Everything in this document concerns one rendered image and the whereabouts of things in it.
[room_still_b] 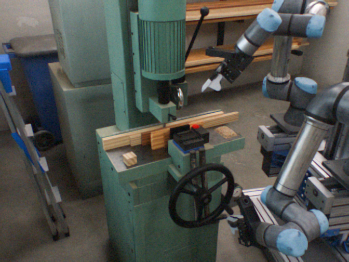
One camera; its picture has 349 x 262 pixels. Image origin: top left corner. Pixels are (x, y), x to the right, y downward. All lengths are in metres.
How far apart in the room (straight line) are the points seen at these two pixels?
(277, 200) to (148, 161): 0.50
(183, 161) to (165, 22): 0.51
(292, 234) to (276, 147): 0.88
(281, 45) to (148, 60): 0.72
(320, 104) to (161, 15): 0.60
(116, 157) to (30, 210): 1.39
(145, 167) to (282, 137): 0.85
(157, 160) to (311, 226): 0.60
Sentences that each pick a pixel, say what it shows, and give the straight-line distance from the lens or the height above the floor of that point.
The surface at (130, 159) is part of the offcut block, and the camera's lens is 1.28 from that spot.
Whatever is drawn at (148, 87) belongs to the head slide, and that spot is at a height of 1.12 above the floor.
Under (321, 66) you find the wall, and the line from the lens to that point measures 5.18.
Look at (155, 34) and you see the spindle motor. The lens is 1.23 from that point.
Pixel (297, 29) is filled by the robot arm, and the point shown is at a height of 1.39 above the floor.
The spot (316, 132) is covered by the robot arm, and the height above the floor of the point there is 1.13.
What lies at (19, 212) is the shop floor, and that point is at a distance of 2.66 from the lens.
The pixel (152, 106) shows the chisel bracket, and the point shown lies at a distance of 1.44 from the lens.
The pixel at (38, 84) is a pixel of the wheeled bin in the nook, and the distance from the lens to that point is 3.05.
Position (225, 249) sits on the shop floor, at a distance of 2.20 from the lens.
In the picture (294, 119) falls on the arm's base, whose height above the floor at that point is 0.85.
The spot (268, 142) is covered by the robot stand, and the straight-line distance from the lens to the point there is 1.82.
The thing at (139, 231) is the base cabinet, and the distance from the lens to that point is 1.49.
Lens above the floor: 1.62
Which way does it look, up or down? 28 degrees down
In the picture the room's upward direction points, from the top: straight up
